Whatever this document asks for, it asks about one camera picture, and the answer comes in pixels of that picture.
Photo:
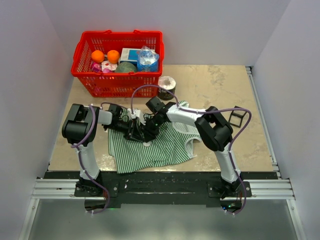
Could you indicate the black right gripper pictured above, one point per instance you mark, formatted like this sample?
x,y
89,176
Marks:
x,y
149,134

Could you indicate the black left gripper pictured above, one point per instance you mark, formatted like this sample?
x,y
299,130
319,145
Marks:
x,y
132,132

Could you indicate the green white striped garment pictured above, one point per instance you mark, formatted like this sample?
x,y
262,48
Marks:
x,y
174,145

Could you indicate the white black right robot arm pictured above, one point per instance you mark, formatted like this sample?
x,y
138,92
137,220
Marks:
x,y
214,130

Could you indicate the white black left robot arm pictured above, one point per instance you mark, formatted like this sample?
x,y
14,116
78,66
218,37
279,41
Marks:
x,y
79,129

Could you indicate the black wrapped toilet roll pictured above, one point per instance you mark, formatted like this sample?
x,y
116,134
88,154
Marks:
x,y
169,84

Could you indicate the red plastic shopping basket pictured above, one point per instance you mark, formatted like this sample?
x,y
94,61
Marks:
x,y
117,85

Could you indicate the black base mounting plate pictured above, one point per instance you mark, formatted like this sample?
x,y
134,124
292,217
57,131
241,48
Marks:
x,y
158,188

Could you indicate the green melon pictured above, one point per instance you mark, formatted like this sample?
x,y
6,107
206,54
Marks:
x,y
125,67

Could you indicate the blue wrapped tissue pack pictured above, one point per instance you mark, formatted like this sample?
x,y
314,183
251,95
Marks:
x,y
147,60

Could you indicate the pink white snack packet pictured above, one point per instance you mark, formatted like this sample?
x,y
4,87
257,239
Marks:
x,y
104,67

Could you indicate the white blue carton box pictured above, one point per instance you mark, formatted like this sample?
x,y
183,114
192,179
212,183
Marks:
x,y
129,55

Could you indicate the right orange fruit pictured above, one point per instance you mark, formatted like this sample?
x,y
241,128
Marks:
x,y
113,56

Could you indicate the orange fruit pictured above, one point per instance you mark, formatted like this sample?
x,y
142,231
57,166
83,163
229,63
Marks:
x,y
113,56
97,56

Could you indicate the left orange fruit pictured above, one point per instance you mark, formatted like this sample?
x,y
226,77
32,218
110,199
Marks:
x,y
97,56

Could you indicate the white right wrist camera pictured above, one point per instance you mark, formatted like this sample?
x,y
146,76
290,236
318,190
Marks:
x,y
138,115

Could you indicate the small black square frame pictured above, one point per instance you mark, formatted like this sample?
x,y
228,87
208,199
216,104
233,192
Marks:
x,y
236,116

